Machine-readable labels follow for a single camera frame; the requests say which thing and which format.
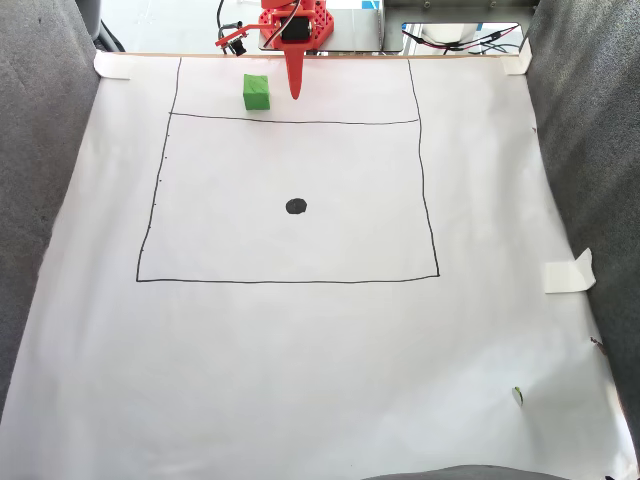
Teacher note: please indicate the gripper camera on orange mount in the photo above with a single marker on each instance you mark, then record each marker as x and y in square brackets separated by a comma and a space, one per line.
[235, 37]

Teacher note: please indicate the metal base plate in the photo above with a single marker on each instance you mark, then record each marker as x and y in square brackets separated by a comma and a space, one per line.
[355, 30]

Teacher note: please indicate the black dot mark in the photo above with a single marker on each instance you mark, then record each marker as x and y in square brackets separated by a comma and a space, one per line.
[296, 206]

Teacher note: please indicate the white paper sheet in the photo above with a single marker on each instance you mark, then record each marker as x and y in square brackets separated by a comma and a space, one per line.
[310, 350]

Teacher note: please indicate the grey metal frame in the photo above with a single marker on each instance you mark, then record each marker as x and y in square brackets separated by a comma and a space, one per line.
[450, 10]

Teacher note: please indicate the white masking tape piece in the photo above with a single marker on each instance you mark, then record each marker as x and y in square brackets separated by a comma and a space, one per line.
[112, 66]
[567, 277]
[517, 60]

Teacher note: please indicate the green foam block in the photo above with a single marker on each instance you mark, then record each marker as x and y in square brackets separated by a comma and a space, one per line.
[256, 94]

